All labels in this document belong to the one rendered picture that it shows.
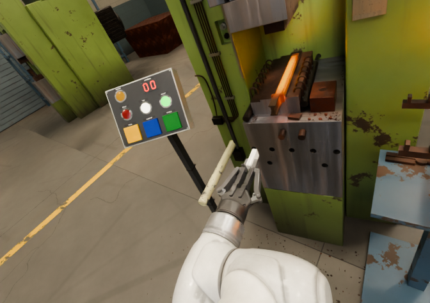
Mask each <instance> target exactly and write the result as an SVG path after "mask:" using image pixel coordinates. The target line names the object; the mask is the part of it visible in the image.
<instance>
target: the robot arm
mask: <svg viewBox="0 0 430 303"><path fill-rule="evenodd" d="M258 158H259V153H258V150H257V149H252V151H251V154H250V157H249V158H248V159H246V160H245V162H244V163H243V164H241V167H235V169H234V170H233V171H232V173H231V174H230V175H229V176H228V178H227V179H226V181H225V182H224V183H223V184H222V185H221V186H220V187H219V188H217V189H216V191H217V193H218V195H219V196H220V197H221V201H220V202H219V204H218V207H217V209H216V211H215V212H213V213H212V214H211V215H210V217H209V219H208V221H207V223H206V225H205V228H204V229H203V231H202V234H201V236H200V237H199V239H198V240H197V241H196V242H195V244H194V245H193V246H192V248H191V250H190V251H189V254H188V255H187V258H186V260H185V262H184V264H183V266H182V269H181V271H180V274H179V277H178V279H177V283H176V285H175V290H174V293H173V299H172V303H333V301H332V295H331V288H330V284H329V282H328V280H327V278H326V277H325V276H324V275H323V274H322V273H321V271H320V270H319V269H318V268H317V267H316V266H315V265H313V264H311V263H310V262H308V261H306V260H304V259H302V258H299V257H297V256H294V255H292V254H287V253H283V252H278V251H273V250H266V249H240V248H239V247H240V243H241V240H242V238H243V234H244V231H245V229H244V226H243V225H244V222H245V220H246V216H247V214H248V210H249V208H250V207H251V206H252V204H253V203H255V202H258V203H262V197H261V195H260V189H261V173H260V169H259V168H257V167H258V165H259V162H258ZM247 171H248V172H247ZM254 178H255V181H254V193H253V195H252V198H250V195H249V193H250V188H251V185H252V182H253V180H254Z"/></svg>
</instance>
